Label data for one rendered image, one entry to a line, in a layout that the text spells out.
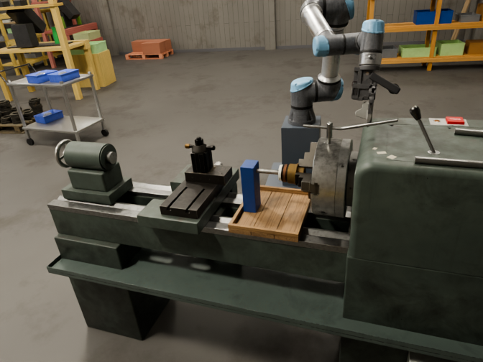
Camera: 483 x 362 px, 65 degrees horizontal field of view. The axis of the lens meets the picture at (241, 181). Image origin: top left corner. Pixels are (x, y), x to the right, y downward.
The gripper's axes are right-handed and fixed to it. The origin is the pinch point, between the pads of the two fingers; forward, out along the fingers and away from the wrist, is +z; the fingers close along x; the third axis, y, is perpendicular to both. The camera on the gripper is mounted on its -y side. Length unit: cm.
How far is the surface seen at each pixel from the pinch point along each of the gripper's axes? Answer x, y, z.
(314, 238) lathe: -3, 17, 47
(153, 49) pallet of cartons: -792, 585, -148
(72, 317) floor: -27, 167, 131
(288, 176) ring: -4.4, 29.7, 22.9
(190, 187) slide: -11, 77, 33
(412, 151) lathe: 5.4, -14.8, 8.4
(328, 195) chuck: 6.6, 11.9, 26.5
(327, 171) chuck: 6.5, 13.1, 17.7
